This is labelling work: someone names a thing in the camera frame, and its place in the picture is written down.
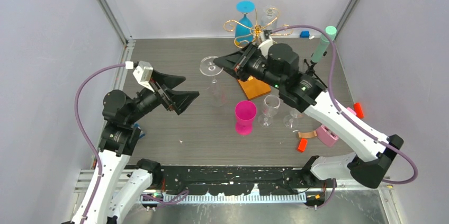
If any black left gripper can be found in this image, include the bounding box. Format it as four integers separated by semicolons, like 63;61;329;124
127;69;199;123

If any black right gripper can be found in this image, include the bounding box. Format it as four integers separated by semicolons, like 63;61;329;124
213;42;284;91

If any clear flute glass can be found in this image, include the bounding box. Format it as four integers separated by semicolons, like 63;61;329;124
200;56;225;107

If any blue wine glass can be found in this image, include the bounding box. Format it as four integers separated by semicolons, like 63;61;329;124
235;0;255;47

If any clear wine glass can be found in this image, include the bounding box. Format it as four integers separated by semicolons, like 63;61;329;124
283;109;303;129
261;5;279;30
258;94;281;127

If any pink wine glass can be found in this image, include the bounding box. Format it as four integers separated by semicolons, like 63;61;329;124
235;101;257;136

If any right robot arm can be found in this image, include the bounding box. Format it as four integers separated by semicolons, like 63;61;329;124
213;43;403;189

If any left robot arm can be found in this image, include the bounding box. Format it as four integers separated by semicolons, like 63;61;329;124
69;65;199;223

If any small blue block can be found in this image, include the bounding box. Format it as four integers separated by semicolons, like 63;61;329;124
299;31;310;38

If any green microphone on tripod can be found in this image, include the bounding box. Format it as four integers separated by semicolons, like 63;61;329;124
304;25;337;75

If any black base bar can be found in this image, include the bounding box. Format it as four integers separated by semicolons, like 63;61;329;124
152;166;317;196

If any small orange block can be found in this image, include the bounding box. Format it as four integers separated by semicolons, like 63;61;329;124
297;138;308;153

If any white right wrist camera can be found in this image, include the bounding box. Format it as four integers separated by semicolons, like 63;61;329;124
258;30;275;58

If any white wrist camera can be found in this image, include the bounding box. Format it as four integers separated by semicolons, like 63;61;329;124
132;61;154;92
258;30;275;58

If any gold wire glass rack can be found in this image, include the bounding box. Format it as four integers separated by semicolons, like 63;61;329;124
223;6;293;101

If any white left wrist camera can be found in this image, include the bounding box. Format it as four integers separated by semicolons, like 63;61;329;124
132;61;154;92

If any red block at wall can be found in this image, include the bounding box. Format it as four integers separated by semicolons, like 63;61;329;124
353;103;365;119

